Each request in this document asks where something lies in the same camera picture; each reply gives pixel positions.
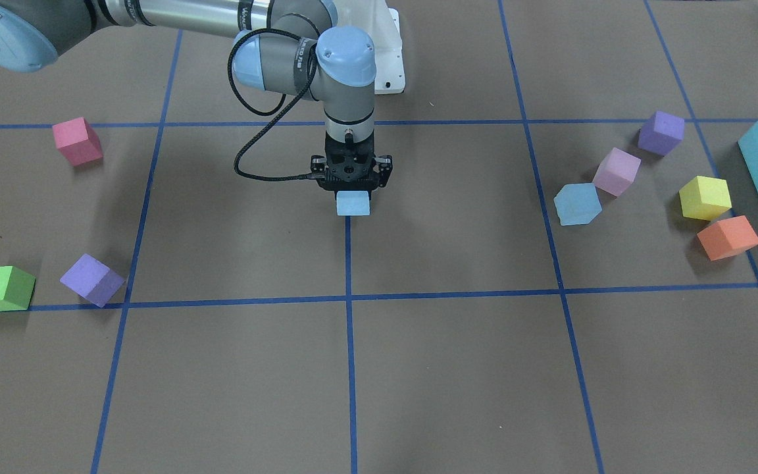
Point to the light pink foam block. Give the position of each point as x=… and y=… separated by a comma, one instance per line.
x=617, y=172

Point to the light blue foam block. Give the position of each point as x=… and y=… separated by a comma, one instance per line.
x=352, y=203
x=577, y=204

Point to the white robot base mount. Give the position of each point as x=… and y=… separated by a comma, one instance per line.
x=381, y=23

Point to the purple foam block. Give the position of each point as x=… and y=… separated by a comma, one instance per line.
x=92, y=280
x=661, y=133

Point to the orange foam block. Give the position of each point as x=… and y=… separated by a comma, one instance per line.
x=727, y=237

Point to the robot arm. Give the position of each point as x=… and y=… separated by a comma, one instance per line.
x=282, y=52

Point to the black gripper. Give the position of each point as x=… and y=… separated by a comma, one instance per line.
x=385, y=168

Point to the yellow foam block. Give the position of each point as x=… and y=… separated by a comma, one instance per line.
x=705, y=198

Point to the magenta foam block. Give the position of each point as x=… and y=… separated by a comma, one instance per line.
x=77, y=141

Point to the green foam block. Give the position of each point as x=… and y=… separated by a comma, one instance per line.
x=16, y=288

